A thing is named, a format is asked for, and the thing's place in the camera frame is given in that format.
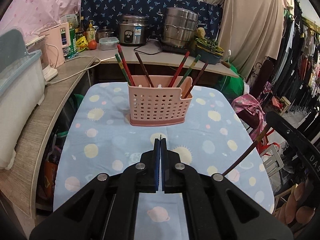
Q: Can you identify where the dark brown chopstick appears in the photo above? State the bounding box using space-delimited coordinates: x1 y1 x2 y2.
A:
135 51 154 88
183 62 209 99
222 124 271 176

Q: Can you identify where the person's right hand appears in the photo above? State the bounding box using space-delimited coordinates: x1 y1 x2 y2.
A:
274 182 315 225

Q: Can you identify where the blue planet-print tablecloth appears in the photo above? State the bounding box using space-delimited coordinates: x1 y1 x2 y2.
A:
53 82 274 239

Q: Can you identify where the pink floral cloth bundle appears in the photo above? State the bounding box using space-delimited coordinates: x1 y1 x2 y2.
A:
231 94 265 141

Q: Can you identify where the wooden counter shelf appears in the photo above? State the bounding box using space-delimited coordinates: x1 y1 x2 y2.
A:
0 39 239 219

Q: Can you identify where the green bag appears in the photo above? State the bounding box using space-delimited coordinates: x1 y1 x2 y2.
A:
214 64 244 101

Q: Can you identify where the pink perforated utensil basket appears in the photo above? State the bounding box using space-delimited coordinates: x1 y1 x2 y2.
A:
128 75 193 127

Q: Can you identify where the red chopstick left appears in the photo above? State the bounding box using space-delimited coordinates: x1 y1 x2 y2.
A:
117 44 135 86

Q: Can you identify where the red chopstick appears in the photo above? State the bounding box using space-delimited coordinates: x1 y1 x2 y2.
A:
168 51 190 88
117 44 135 86

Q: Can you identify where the red chopstick right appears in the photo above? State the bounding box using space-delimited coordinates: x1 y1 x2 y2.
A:
168 51 190 88

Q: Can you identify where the beige hanging cloth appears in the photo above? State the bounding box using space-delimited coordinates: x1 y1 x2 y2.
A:
204 0 284 78

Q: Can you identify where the blue bowl with vegetables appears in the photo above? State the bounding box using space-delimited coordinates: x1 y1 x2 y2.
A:
195 37 225 64

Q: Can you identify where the green chopstick right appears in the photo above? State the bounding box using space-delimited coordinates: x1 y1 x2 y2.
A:
177 54 201 87

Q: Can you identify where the green chopstick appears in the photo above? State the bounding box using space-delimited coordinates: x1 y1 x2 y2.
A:
177 54 201 87
115 53 131 85

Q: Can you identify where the blue white dish drainer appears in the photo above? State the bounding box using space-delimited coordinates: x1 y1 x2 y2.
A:
0 29 45 170

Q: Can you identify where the green chopstick left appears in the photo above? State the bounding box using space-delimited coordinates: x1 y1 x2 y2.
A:
115 53 131 85

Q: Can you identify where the red tomato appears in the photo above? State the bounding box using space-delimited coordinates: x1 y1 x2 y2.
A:
87 40 98 50

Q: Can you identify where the clear food container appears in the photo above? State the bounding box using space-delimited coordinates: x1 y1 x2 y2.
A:
99 37 119 51

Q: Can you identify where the black induction cooktop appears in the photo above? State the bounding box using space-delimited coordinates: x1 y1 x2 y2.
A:
161 43 188 55

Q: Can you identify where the yellow snack packet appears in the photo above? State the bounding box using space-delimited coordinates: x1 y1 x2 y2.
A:
76 36 88 52

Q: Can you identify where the small steel pot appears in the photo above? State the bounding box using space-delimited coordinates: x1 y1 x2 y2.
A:
95 27 114 42

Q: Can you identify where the stainless steel steamer pot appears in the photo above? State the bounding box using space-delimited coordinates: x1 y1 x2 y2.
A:
162 7 198 48

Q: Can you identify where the pink electric kettle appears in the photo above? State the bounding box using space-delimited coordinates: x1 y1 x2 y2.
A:
40 22 71 68

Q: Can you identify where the yellow oil bottle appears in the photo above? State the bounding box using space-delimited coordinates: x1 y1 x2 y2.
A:
86 20 95 43

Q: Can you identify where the silver rice cooker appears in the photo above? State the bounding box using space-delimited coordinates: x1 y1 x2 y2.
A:
119 15 149 45

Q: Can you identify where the navy floral backsplash cloth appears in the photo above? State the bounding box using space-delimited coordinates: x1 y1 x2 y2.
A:
80 0 223 38

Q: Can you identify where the pink dotted curtain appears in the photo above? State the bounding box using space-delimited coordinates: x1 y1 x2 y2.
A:
1 0 80 42

